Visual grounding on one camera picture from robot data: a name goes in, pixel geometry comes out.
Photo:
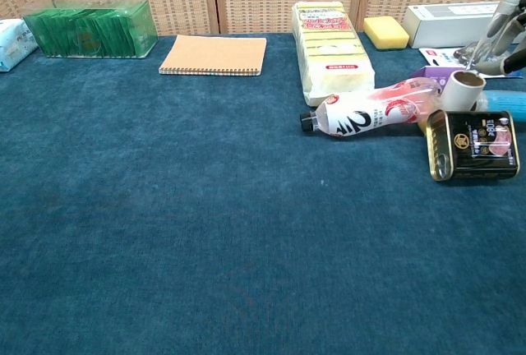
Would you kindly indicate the small purple box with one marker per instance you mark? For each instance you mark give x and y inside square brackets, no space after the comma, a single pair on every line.
[431,75]

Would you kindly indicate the brown spiral notebook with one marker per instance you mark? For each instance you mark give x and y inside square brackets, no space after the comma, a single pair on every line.
[215,54]

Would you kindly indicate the yellow sponge multipack bag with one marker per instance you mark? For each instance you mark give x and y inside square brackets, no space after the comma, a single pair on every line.
[333,55]

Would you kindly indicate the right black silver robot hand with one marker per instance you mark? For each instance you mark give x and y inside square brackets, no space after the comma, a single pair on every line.
[507,34]

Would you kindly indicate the light blue wet wipes pack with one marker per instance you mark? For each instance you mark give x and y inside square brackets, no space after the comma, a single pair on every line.
[12,42]

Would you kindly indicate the plastic bottle red white label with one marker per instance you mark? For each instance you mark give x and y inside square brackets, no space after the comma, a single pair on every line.
[361,114]

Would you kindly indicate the white power strip box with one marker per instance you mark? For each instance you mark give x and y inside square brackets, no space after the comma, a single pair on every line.
[444,22]

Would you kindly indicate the correction tape blister pack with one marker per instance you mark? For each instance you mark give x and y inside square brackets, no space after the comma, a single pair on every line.
[444,57]

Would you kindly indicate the clear box of green packets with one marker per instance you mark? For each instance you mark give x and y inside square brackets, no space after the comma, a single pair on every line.
[90,30]

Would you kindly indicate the black luncheon meat can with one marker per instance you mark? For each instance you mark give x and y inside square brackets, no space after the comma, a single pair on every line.
[476,145]

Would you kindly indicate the dark blue table mat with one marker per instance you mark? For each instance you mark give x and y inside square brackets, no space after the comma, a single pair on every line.
[185,207]

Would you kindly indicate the light blue cylinder tube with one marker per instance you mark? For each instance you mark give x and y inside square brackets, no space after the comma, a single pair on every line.
[507,102]

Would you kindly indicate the yellow sponge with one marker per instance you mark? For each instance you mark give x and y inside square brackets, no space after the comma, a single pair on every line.
[386,32]

